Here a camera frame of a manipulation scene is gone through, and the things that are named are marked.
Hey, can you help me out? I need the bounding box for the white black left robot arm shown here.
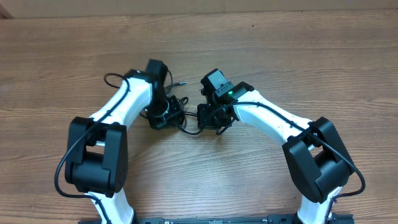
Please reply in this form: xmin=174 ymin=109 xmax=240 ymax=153
xmin=59 ymin=59 xmax=185 ymax=223

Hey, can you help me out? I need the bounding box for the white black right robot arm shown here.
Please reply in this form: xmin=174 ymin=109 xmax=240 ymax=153
xmin=197 ymin=69 xmax=354 ymax=223

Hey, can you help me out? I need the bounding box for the black USB cable gray plug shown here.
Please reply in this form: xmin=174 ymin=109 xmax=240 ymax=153
xmin=165 ymin=81 xmax=203 ymax=136

